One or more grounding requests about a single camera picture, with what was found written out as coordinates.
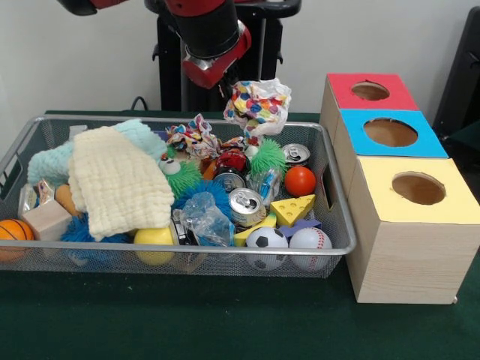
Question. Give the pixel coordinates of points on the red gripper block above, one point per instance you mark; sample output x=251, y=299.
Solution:
x=210, y=77

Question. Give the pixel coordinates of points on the white colourful-dotted wrapper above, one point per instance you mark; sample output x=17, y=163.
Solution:
x=262, y=105

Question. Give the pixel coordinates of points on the cream muslin cloth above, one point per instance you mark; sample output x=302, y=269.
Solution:
x=120, y=180

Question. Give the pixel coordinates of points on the light blue muslin cloth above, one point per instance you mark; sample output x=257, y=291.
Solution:
x=45, y=165

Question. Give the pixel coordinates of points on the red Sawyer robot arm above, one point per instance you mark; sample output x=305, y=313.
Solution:
x=206, y=26

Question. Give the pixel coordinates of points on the wooden box with three holes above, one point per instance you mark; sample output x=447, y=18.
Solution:
x=412, y=262

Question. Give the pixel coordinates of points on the green spiky toy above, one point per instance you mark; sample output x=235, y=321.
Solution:
x=268, y=157
x=183, y=176

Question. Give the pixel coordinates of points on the upright silver drink can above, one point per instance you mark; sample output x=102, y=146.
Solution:
x=296, y=153

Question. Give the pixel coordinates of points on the red-orange smooth ball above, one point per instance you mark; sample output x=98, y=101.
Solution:
x=300, y=181

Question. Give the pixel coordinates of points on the crushed silver drink can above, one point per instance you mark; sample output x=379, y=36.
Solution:
x=245, y=206

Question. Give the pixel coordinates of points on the yellow cheese wedge toy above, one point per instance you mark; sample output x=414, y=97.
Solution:
x=292, y=210

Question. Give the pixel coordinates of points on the small soccer ball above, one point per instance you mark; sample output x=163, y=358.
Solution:
x=267, y=240

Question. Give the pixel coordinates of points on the small white baseball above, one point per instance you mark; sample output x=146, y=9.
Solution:
x=310, y=240

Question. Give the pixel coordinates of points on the black chair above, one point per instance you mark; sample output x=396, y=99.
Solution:
x=461, y=75

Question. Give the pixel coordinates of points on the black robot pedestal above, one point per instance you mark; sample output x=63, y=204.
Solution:
x=270, y=56

